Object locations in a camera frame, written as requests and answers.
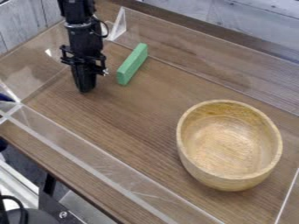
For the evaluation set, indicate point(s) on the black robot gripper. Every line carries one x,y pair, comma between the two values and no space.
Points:
83,53

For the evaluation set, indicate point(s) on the green rectangular block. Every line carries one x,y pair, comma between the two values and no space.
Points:
131,64

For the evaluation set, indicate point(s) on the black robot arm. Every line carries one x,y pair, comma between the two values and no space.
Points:
79,12

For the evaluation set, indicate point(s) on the brown wooden bowl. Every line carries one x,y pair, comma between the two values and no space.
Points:
228,143

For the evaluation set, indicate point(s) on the black table leg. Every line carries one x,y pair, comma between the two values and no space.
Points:
49,184

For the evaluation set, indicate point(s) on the clear acrylic corner bracket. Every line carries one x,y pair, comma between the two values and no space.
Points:
119,25

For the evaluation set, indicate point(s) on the clear acrylic barrier wall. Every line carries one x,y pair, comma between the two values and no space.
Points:
128,196

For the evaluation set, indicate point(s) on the grey metal base plate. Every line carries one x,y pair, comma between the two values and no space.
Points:
48,213

